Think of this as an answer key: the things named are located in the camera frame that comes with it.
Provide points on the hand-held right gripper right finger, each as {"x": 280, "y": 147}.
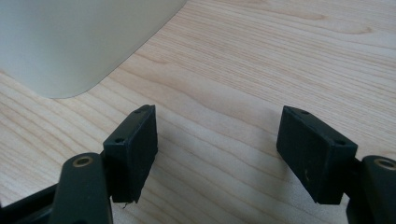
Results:
{"x": 314, "y": 155}

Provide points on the white square bin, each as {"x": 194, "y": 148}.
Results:
{"x": 77, "y": 40}

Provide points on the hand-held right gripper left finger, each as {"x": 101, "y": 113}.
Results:
{"x": 132, "y": 155}

